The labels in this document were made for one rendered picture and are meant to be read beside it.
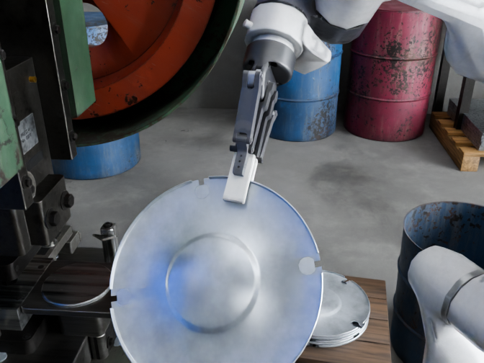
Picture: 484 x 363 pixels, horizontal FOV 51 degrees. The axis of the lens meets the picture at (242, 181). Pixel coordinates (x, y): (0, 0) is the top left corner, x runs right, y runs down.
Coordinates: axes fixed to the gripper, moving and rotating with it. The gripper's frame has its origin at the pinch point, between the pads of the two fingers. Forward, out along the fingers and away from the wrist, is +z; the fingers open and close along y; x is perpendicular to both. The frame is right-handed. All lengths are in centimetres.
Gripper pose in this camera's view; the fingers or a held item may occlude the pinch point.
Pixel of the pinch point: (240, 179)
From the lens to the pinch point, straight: 69.8
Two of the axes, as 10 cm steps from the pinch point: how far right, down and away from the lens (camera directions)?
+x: 9.4, 1.4, -3.0
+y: -2.4, -3.2, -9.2
